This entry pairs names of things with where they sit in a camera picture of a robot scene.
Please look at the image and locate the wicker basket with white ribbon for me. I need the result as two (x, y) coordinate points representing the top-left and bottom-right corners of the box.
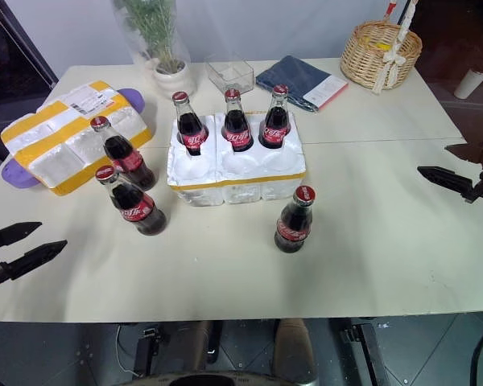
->
(339, 0), (424, 97)

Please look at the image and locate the dark window frame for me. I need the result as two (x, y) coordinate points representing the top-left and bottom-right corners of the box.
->
(0, 0), (60, 106)

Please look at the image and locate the foam package with yellow tape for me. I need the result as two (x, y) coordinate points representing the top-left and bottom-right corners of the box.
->
(0, 80), (154, 198)

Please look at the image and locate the black table leg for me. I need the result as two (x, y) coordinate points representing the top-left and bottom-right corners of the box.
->
(134, 326), (167, 377)
(339, 320), (392, 386)

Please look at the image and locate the black cable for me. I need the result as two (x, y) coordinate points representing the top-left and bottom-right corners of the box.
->
(465, 321), (483, 386)

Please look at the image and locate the green plant in white pot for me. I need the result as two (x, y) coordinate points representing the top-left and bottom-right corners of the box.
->
(112, 0), (197, 98)

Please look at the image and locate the folded blue jeans cloth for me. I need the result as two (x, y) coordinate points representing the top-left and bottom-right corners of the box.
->
(254, 55), (349, 114)

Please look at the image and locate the clear plastic box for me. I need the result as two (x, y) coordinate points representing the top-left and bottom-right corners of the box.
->
(204, 53), (255, 96)

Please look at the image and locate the white cup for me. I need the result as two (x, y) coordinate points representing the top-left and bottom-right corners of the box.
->
(453, 68), (483, 101)

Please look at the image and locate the purple oval tray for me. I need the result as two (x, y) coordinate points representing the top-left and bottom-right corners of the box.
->
(0, 88), (147, 191)

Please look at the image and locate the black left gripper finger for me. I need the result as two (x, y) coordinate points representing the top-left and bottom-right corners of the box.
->
(0, 221), (43, 257)
(6, 239), (69, 281)

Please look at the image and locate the brown rounded shape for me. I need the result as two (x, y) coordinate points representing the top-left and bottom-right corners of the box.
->
(273, 318), (320, 384)

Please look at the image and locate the thin white cable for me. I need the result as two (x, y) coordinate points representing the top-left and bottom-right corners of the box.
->
(115, 324), (147, 380)

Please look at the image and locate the glass cola bottle red cap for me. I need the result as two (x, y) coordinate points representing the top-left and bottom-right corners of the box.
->
(89, 115), (159, 192)
(95, 164), (168, 237)
(274, 185), (318, 255)
(171, 91), (210, 158)
(258, 84), (293, 150)
(221, 88), (255, 154)

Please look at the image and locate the white foam bottle tray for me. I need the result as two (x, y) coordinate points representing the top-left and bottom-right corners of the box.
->
(167, 111), (308, 207)

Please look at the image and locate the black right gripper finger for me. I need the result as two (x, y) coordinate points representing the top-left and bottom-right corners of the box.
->
(444, 138), (483, 162)
(416, 165), (478, 199)

